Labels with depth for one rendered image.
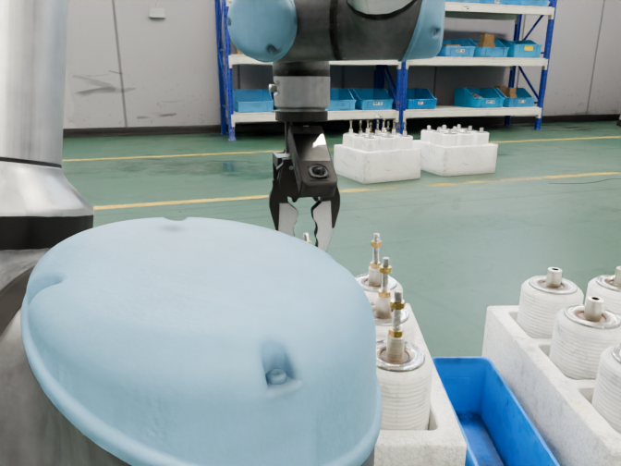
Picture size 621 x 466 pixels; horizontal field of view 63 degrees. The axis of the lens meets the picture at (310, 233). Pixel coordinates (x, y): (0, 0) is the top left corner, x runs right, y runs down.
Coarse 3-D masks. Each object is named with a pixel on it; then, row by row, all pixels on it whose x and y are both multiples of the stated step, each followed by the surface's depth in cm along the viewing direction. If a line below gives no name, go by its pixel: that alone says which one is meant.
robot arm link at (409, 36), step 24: (336, 0) 51; (360, 0) 46; (384, 0) 45; (408, 0) 46; (432, 0) 48; (336, 24) 51; (360, 24) 49; (384, 24) 48; (408, 24) 49; (432, 24) 49; (336, 48) 53; (360, 48) 52; (384, 48) 51; (408, 48) 51; (432, 48) 50
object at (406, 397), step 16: (432, 368) 63; (384, 384) 61; (400, 384) 60; (416, 384) 61; (384, 400) 61; (400, 400) 61; (416, 400) 61; (384, 416) 62; (400, 416) 61; (416, 416) 62
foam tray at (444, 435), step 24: (432, 384) 71; (432, 408) 66; (384, 432) 61; (408, 432) 61; (432, 432) 61; (456, 432) 61; (384, 456) 60; (408, 456) 60; (432, 456) 60; (456, 456) 59
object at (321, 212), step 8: (320, 200) 71; (312, 208) 71; (320, 208) 70; (328, 208) 70; (312, 216) 71; (320, 216) 71; (328, 216) 71; (320, 224) 71; (328, 224) 71; (320, 232) 71; (328, 232) 72; (320, 240) 72; (328, 240) 72; (320, 248) 72
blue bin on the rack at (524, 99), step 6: (498, 90) 589; (516, 90) 614; (522, 90) 603; (504, 96) 582; (522, 96) 604; (528, 96) 595; (504, 102) 584; (510, 102) 576; (516, 102) 578; (522, 102) 581; (528, 102) 583
